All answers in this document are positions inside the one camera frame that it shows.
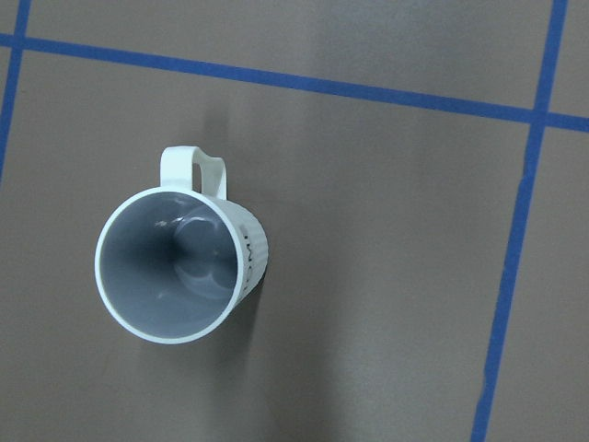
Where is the white ribbed mug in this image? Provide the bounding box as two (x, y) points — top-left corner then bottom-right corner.
(94, 145), (269, 344)

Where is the brown paper table mat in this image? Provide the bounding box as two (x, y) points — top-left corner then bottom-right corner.
(1, 1), (588, 441)

